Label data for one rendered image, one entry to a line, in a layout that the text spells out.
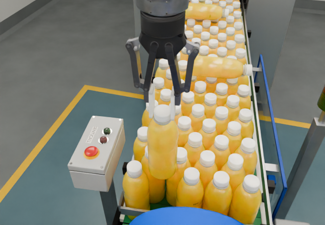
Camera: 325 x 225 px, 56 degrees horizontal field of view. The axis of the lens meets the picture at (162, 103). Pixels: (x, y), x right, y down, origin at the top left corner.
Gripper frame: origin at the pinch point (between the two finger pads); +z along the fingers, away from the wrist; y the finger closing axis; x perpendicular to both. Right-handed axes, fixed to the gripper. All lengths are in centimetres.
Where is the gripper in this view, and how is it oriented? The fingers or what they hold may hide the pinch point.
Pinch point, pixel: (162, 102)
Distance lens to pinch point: 62.8
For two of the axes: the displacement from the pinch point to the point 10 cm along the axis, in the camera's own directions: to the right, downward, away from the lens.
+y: 9.9, 1.0, -1.2
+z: 0.0, 7.7, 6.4
